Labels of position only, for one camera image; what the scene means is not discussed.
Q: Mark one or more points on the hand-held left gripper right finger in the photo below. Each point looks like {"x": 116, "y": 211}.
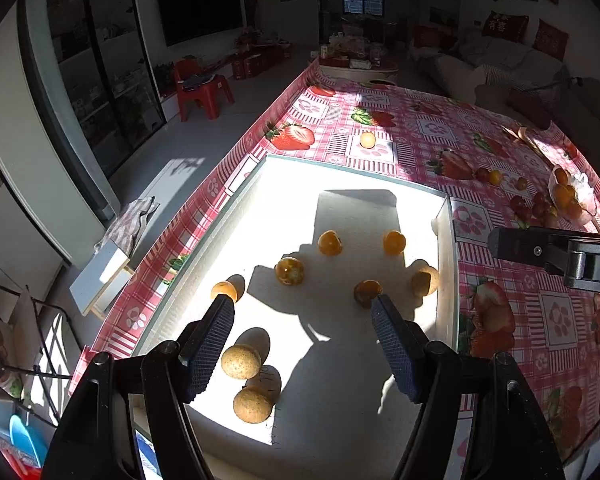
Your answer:
{"x": 395, "y": 350}

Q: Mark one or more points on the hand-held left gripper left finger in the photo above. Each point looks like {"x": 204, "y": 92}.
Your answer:
{"x": 212, "y": 345}

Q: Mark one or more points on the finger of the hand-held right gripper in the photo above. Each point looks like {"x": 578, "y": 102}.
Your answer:
{"x": 520, "y": 245}

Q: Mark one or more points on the white shallow tray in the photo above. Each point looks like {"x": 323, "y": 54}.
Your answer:
{"x": 340, "y": 370}

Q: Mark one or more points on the mottled orange cherry tomato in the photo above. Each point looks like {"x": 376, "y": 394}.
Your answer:
{"x": 289, "y": 270}

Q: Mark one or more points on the strawberry print checked tablecloth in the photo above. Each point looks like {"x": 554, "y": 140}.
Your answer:
{"x": 530, "y": 280}

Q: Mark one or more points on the red cherry tomato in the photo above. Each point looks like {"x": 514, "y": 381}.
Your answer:
{"x": 539, "y": 209}
{"x": 518, "y": 203}
{"x": 482, "y": 175}
{"x": 540, "y": 197}

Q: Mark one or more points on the orange mandarin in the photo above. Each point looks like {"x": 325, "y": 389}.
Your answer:
{"x": 561, "y": 175}
{"x": 574, "y": 209}
{"x": 562, "y": 194}

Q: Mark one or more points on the clear glass bowl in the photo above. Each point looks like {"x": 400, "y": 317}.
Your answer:
{"x": 584, "y": 192}

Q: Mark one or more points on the small white stool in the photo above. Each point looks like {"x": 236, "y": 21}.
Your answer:
{"x": 102, "y": 275}

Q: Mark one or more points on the beige armchair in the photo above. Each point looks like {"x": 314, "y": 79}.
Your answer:
{"x": 530, "y": 105}

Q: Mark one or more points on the crumpled patterned cloth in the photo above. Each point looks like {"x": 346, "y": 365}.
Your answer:
{"x": 130, "y": 222}

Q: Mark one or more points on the black metal folding rack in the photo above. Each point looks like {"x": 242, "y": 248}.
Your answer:
{"x": 40, "y": 330}

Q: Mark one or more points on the white sofa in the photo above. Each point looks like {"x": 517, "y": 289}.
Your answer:
{"x": 505, "y": 65}

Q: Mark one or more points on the small yellow cherry tomato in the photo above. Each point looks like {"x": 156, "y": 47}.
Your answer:
{"x": 367, "y": 139}

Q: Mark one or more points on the red patterned cushion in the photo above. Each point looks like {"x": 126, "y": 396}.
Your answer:
{"x": 550, "y": 37}

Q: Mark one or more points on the blue plastic basin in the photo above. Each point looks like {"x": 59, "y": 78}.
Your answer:
{"x": 25, "y": 440}

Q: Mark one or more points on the dark red printed cushion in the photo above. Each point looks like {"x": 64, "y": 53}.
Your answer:
{"x": 505, "y": 25}

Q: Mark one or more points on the cluttered coffee table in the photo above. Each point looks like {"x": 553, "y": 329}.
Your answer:
{"x": 355, "y": 62}

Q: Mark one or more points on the red plastic chair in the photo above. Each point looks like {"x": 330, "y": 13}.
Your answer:
{"x": 202, "y": 90}

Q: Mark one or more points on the red gift box stack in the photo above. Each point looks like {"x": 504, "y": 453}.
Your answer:
{"x": 252, "y": 60}

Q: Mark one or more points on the glass display cabinet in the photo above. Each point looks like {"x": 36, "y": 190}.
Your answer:
{"x": 100, "y": 60}

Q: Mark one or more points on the black television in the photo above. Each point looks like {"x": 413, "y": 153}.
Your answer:
{"x": 200, "y": 0}

